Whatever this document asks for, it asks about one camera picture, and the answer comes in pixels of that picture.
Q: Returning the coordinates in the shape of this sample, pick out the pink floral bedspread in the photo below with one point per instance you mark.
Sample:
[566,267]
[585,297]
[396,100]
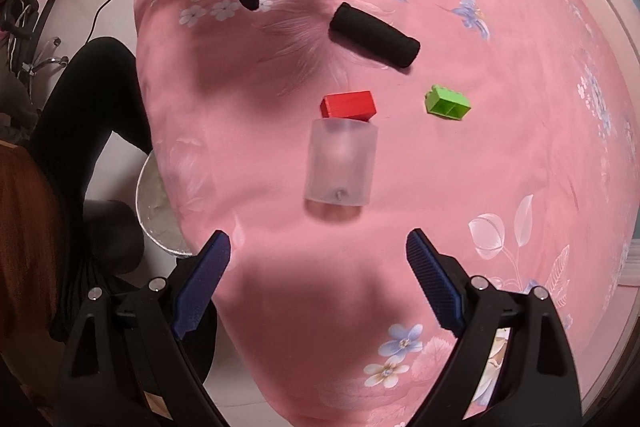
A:
[537,184]

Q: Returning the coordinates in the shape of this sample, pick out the translucent plastic cup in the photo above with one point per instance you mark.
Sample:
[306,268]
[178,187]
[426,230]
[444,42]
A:
[340,162]

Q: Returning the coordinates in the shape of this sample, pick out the green toy brick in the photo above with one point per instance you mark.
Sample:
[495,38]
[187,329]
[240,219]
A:
[446,103]

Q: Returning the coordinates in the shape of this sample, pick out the black foam cylinder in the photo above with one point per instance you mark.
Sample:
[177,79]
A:
[374,36]

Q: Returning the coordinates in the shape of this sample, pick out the foil-lined trash bin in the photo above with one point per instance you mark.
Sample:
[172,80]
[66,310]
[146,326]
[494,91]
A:
[154,212]

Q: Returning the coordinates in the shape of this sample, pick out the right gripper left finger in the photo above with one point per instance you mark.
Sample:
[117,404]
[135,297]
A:
[140,358]

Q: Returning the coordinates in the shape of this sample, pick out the red toy brick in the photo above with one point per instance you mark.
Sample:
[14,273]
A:
[348,105]

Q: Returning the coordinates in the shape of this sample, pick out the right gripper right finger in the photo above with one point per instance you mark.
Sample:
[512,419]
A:
[537,384]

